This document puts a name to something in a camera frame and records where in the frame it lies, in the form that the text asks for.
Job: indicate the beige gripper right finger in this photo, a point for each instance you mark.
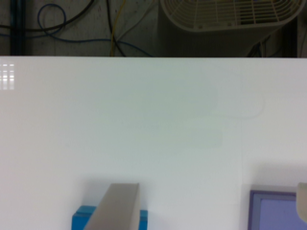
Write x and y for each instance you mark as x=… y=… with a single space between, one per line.
x=301 y=201

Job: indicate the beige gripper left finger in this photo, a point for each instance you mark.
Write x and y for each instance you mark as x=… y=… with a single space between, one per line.
x=118 y=210

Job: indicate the purple square block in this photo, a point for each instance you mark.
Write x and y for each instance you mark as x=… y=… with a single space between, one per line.
x=273 y=211

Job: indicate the blue square block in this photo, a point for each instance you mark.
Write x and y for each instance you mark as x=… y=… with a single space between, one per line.
x=84 y=213

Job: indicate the white slatted fan housing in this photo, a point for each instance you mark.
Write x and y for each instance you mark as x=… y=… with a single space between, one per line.
x=218 y=15

